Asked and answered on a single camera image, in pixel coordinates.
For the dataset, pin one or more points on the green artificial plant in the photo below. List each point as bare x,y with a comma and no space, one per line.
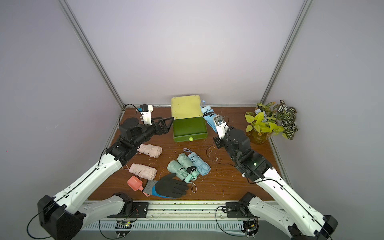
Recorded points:
275,118

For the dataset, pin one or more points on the small circuit board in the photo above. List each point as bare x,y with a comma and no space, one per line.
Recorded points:
251,227
122,228

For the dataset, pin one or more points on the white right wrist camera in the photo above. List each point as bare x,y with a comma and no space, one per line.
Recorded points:
221,126

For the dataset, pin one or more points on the left small circuit board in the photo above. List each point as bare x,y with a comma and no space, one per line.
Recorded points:
122,228

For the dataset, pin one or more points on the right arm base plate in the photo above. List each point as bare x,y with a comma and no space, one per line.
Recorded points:
237,210

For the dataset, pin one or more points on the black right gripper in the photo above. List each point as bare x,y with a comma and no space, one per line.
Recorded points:
217,141

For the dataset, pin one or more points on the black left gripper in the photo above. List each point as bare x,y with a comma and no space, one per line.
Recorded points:
158,132

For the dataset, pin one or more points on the aluminium front rail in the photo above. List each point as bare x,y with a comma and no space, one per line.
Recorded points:
180,216

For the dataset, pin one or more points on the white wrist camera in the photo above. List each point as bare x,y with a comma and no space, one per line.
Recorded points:
145,111
221,126

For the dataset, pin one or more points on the dark green top drawer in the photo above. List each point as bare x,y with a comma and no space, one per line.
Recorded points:
190,129

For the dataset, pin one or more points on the amber glass plant vase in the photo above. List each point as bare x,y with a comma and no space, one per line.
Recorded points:
258,138

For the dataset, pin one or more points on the black blue work glove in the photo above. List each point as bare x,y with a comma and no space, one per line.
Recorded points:
166,187

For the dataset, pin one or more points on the pink plastic scoop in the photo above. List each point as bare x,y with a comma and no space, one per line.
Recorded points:
136,184

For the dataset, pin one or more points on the right small circuit board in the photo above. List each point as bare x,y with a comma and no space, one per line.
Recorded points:
251,227

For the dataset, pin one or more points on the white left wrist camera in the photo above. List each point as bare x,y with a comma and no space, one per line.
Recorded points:
145,111

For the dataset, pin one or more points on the green pink drawer cabinet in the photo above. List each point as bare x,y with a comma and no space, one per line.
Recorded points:
186,107

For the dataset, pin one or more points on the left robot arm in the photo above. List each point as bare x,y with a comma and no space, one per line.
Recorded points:
65,214

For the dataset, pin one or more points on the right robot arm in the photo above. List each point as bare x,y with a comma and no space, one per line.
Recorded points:
295,217

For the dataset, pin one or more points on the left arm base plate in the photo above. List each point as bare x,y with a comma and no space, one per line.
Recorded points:
133,210

